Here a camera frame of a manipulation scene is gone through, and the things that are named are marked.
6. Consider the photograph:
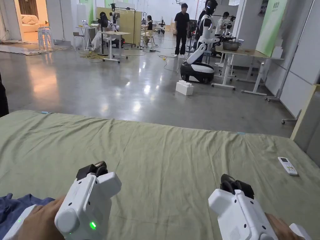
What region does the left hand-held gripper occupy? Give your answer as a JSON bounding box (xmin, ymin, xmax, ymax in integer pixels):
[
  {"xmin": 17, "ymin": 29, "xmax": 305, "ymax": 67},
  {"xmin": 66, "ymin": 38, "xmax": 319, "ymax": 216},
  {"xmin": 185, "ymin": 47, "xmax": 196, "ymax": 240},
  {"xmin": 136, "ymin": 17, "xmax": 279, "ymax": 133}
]
[{"xmin": 0, "ymin": 161, "xmax": 122, "ymax": 240}]

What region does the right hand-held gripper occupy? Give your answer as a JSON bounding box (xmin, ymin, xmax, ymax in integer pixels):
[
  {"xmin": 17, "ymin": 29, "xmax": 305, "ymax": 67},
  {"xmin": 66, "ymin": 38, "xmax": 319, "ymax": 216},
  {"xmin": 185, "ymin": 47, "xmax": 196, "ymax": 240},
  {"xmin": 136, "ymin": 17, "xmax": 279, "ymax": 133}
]
[{"xmin": 208, "ymin": 174, "xmax": 312, "ymax": 240}]

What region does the person's right hand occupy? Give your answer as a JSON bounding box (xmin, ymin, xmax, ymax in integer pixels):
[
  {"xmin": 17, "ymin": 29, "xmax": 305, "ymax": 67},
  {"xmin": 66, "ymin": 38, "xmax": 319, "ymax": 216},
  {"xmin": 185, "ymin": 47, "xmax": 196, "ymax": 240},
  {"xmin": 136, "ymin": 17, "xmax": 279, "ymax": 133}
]
[{"xmin": 264, "ymin": 212, "xmax": 300, "ymax": 240}]

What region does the person's left hand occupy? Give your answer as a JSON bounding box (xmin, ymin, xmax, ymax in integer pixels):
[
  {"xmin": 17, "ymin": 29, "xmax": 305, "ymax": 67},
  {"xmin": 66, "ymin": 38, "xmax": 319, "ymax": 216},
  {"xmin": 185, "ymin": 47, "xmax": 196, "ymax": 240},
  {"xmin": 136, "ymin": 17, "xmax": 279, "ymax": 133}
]
[{"xmin": 14, "ymin": 195, "xmax": 66, "ymax": 240}]

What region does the bed with pale green sheet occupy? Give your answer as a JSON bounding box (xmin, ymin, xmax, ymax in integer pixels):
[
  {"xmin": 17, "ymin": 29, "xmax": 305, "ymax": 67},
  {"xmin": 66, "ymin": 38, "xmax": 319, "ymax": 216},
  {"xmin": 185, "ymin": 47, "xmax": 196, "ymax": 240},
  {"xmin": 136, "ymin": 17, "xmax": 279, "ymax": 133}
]
[{"xmin": 0, "ymin": 110, "xmax": 320, "ymax": 240}]

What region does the white remote control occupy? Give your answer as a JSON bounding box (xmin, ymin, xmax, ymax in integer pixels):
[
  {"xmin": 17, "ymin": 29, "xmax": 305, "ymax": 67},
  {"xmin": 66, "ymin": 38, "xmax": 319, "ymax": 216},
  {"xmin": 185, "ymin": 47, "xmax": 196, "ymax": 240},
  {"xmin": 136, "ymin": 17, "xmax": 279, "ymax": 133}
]
[{"xmin": 277, "ymin": 156, "xmax": 299, "ymax": 177}]

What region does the dark blue garment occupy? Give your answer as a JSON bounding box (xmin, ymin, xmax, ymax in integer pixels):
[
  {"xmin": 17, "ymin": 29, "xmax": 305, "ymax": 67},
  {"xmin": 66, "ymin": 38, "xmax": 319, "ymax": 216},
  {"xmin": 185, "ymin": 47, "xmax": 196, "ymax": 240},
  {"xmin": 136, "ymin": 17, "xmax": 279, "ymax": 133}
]
[{"xmin": 0, "ymin": 192, "xmax": 56, "ymax": 225}]

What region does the grey padded headboard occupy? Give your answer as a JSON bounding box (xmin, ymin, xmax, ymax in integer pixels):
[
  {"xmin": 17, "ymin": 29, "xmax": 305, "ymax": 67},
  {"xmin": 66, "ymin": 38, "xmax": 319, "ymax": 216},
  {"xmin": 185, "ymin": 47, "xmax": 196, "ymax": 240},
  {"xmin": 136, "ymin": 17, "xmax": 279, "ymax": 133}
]
[{"xmin": 290, "ymin": 83, "xmax": 320, "ymax": 162}]

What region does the white foam block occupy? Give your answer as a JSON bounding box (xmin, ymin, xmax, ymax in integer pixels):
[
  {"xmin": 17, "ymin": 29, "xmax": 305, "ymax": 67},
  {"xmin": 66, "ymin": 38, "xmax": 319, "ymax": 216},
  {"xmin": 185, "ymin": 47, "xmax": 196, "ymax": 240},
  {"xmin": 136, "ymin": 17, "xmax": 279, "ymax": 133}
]
[{"xmin": 175, "ymin": 80, "xmax": 194, "ymax": 96}]

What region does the wooden table with metal bowl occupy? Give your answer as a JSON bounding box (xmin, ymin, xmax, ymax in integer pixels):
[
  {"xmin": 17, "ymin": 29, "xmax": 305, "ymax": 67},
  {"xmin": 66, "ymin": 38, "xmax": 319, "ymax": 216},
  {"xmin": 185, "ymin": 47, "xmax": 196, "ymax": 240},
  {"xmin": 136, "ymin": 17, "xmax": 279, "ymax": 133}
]
[{"xmin": 211, "ymin": 37, "xmax": 285, "ymax": 96}]

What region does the wooden table with white legs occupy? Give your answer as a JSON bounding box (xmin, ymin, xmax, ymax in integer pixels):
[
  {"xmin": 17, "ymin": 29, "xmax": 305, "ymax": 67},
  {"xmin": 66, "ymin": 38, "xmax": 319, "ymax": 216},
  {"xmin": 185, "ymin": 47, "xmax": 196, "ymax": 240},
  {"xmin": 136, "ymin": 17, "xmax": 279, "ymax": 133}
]
[{"xmin": 101, "ymin": 31, "xmax": 132, "ymax": 64}]

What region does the stack of white stools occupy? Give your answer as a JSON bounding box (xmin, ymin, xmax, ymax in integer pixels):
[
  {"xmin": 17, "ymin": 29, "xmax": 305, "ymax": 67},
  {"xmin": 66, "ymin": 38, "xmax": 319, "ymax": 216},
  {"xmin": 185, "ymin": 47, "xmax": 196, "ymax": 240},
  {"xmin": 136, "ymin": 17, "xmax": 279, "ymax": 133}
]
[{"xmin": 37, "ymin": 26, "xmax": 53, "ymax": 50}]

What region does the black standing fan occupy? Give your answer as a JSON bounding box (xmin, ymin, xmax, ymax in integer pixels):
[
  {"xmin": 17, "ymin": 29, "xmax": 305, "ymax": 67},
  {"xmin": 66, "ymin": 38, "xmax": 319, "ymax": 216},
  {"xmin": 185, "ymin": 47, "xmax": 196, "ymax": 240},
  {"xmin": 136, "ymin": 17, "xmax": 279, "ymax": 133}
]
[{"xmin": 97, "ymin": 13, "xmax": 111, "ymax": 56}]

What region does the white humanoid wheeled robot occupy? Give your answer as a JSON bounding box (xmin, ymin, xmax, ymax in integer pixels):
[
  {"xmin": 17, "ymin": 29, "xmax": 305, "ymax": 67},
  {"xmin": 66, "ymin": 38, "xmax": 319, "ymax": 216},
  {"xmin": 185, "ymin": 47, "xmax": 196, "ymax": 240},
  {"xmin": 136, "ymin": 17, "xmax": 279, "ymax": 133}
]
[{"xmin": 180, "ymin": 0, "xmax": 221, "ymax": 84}]

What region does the green banner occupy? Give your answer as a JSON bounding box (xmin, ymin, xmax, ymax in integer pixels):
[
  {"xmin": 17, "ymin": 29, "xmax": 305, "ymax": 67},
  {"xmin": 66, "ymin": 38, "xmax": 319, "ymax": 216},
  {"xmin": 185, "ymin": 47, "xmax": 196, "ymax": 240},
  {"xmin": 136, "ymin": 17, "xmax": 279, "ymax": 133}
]
[{"xmin": 256, "ymin": 0, "xmax": 288, "ymax": 58}]

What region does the cream sofa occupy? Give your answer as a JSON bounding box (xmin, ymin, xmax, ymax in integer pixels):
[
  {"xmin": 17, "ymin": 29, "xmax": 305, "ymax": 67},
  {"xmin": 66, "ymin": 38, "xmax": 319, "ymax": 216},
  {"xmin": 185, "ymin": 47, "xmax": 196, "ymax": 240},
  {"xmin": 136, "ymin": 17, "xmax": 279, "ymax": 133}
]
[{"xmin": 20, "ymin": 14, "xmax": 48, "ymax": 33}]

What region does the yellow floor cable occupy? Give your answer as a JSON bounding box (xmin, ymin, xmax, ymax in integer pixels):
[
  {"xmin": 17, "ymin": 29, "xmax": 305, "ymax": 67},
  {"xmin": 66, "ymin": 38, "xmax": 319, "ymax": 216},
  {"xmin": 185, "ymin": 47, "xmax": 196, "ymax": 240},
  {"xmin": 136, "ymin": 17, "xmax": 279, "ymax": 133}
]
[{"xmin": 79, "ymin": 51, "xmax": 107, "ymax": 63}]

